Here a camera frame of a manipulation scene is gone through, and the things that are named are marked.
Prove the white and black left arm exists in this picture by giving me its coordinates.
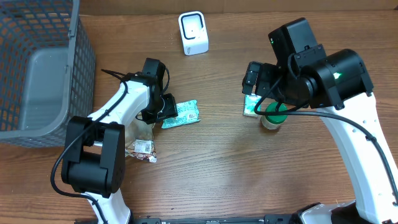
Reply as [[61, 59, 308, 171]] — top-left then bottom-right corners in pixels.
[[50, 58, 178, 223]]

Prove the brown snack packet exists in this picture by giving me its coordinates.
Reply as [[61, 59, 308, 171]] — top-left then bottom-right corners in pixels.
[[125, 119, 157, 163]]

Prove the white barcode scanner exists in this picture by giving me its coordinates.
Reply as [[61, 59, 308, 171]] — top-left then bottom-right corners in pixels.
[[178, 11, 209, 56]]

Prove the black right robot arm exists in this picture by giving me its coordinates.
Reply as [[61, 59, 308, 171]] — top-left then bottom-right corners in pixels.
[[242, 18, 397, 223]]

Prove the teal Kleenex tissue pack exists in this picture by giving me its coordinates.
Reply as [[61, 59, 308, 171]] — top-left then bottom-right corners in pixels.
[[243, 93, 261, 117]]

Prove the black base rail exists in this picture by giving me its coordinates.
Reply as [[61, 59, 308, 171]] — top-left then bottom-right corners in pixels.
[[74, 213, 299, 224]]

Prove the teal snack bar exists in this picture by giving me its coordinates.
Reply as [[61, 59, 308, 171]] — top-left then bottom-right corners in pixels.
[[162, 100, 200, 129]]

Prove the green lidded jar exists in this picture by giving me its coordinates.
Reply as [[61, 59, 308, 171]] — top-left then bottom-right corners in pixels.
[[261, 102, 287, 130]]

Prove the dark grey mesh basket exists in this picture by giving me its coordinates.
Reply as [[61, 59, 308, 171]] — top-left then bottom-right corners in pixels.
[[1, 0, 96, 147]]

